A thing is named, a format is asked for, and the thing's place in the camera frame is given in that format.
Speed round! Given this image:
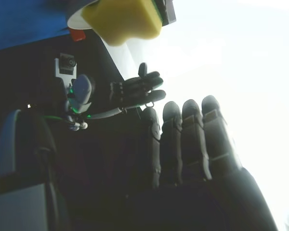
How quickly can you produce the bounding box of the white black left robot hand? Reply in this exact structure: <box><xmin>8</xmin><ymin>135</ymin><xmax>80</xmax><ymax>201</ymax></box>
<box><xmin>0</xmin><ymin>95</ymin><xmax>280</xmax><ymax>231</ymax></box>

